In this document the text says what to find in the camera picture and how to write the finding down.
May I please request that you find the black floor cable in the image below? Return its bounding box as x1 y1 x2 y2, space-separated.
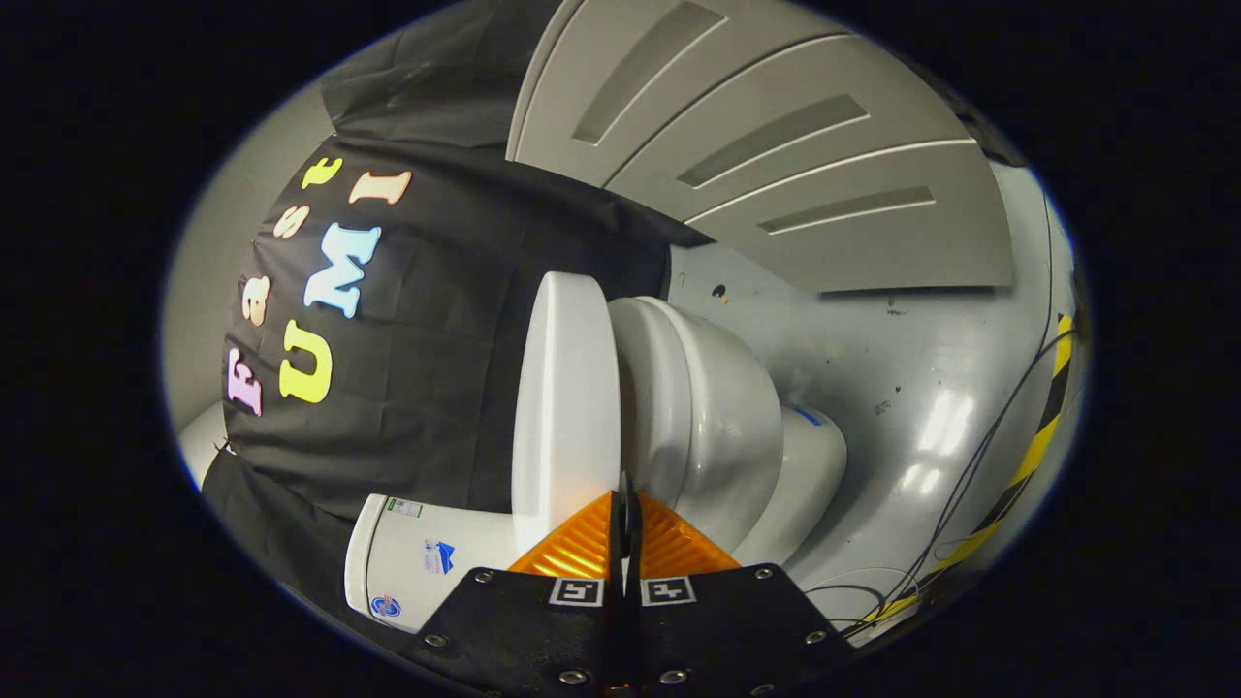
805 189 1079 641

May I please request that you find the black backdrop cloth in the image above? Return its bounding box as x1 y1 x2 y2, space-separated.
199 0 714 660

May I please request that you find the white toilet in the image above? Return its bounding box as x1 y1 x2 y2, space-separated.
344 296 849 633

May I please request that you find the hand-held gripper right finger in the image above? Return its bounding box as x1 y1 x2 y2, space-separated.
628 473 856 698

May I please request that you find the white toilet lid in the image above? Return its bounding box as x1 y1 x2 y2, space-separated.
512 271 622 558

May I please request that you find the white cabinet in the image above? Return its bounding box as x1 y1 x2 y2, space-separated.
504 0 1016 294

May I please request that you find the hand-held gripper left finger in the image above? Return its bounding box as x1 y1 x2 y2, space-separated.
405 473 629 698

